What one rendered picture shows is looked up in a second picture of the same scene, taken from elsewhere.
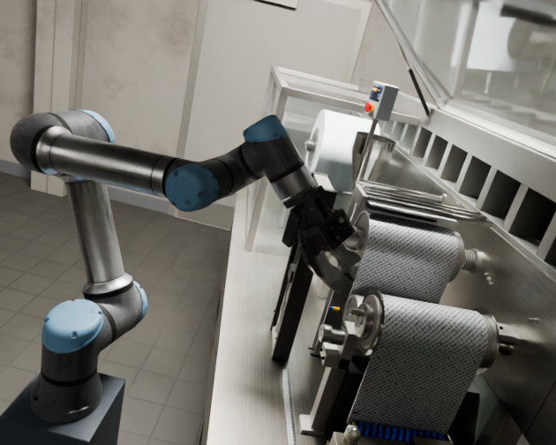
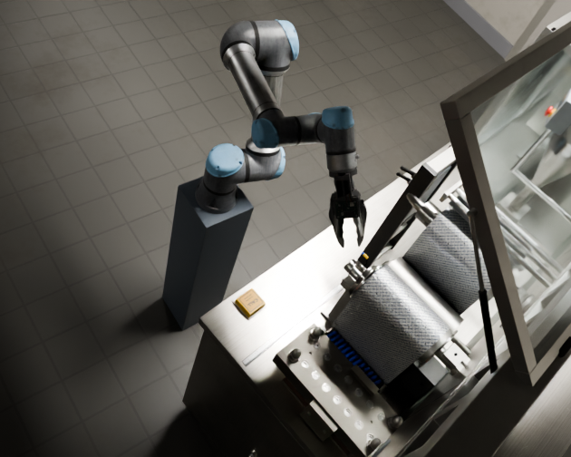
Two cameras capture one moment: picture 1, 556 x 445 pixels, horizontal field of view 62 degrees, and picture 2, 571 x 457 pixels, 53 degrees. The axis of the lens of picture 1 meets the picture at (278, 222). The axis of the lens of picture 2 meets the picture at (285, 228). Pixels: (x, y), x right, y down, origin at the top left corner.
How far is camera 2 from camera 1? 0.97 m
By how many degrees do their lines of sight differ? 42
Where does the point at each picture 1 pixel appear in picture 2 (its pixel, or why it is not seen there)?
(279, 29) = not seen: outside the picture
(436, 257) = (473, 276)
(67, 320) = (220, 156)
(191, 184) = (258, 133)
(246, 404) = (306, 273)
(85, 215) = not seen: hidden behind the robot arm
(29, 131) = (227, 40)
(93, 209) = not seen: hidden behind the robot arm
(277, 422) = (313, 296)
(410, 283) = (448, 280)
